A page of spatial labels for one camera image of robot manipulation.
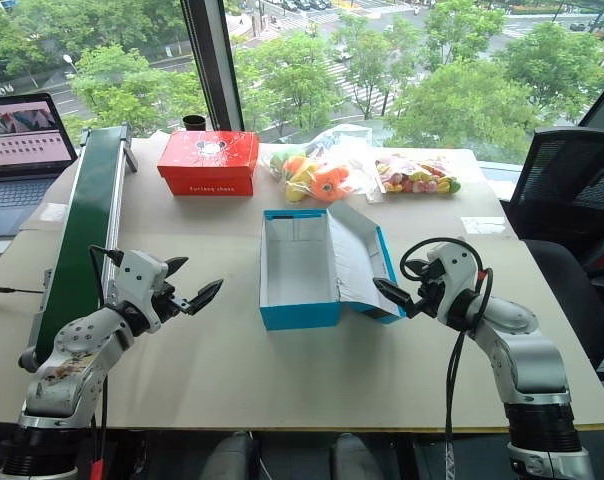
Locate blue rectangular box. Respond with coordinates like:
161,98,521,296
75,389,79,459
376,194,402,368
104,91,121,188
258,201,409,332

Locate open laptop computer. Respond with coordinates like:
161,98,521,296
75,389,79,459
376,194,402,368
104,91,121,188
0,92,79,257

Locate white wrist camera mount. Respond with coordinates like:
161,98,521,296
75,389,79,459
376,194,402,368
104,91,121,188
105,249,171,335
425,241,484,332

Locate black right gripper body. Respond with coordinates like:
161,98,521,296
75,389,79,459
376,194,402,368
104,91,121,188
405,261,451,321

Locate dark rounded shape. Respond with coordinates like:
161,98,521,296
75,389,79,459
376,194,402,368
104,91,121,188
200,431,256,480

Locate dark window frame pillar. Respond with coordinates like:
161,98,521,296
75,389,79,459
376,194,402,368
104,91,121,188
178,0,246,132

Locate black mesh office chair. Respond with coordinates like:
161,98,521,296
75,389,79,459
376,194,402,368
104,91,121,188
498,126,604,384

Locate red shoe box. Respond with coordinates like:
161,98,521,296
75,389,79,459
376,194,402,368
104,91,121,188
156,130,260,198

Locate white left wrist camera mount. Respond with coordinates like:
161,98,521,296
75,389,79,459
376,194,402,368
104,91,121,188
105,249,171,335

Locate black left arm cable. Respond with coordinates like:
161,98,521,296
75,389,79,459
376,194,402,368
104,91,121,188
87,244,126,459

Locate green conveyor belt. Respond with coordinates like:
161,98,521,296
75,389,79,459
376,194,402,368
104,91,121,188
18,121,139,374

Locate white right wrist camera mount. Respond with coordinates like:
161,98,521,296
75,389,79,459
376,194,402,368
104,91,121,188
425,241,484,332

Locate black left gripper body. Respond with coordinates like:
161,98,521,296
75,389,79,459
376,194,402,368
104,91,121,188
150,280,192,324

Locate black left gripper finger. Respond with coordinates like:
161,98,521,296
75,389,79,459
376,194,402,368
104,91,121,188
183,278,225,317
163,256,190,282

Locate clear bag of colourful candies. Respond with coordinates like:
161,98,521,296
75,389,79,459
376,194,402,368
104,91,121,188
365,154,463,204

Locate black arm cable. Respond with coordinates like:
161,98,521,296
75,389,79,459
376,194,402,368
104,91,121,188
87,244,126,459
399,236,495,480

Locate clear bag of plush toys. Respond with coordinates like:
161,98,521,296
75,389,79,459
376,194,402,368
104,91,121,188
260,124,379,204

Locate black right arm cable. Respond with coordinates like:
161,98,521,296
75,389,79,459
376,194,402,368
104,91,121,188
399,236,495,480

